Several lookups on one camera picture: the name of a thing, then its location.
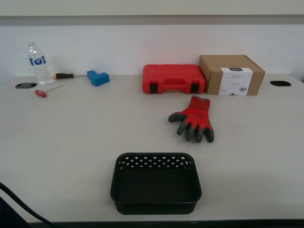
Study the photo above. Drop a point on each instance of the dark robot base part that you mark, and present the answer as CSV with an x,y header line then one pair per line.
x,y
9,216

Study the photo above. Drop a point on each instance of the red grey work glove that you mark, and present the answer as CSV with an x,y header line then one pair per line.
x,y
198,116

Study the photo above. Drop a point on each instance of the black plastic mesh basket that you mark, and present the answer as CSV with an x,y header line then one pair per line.
x,y
155,187

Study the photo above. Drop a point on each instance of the red plastic tool case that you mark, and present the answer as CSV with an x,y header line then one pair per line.
x,y
171,73

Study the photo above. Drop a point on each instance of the blue L-shaped block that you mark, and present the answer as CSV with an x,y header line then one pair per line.
x,y
97,78

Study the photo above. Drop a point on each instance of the brown cardboard box white label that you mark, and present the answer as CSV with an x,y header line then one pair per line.
x,y
213,80

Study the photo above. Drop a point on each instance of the clear plastic water bottle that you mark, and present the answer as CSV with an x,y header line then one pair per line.
x,y
40,71

